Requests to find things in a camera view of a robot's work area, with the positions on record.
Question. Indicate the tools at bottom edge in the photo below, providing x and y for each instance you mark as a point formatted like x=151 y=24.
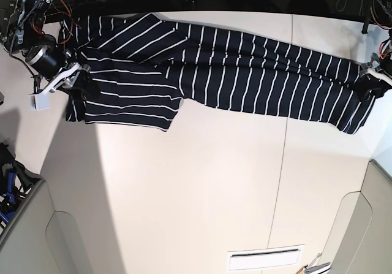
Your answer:
x=312 y=268

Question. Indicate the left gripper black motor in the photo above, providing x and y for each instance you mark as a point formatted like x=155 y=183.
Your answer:
x=368 y=86

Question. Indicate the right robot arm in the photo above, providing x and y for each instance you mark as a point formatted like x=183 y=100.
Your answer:
x=22 y=28

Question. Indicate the blue black items left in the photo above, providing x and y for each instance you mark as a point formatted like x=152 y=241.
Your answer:
x=16 y=183

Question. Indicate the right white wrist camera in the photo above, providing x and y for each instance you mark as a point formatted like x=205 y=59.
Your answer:
x=39 y=101

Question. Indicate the navy white striped T-shirt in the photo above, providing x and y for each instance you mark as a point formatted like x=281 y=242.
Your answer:
x=146 y=66

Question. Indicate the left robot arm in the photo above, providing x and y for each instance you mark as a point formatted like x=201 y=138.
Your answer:
x=375 y=75

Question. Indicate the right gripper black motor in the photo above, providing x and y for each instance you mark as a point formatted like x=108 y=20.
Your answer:
x=49 y=61

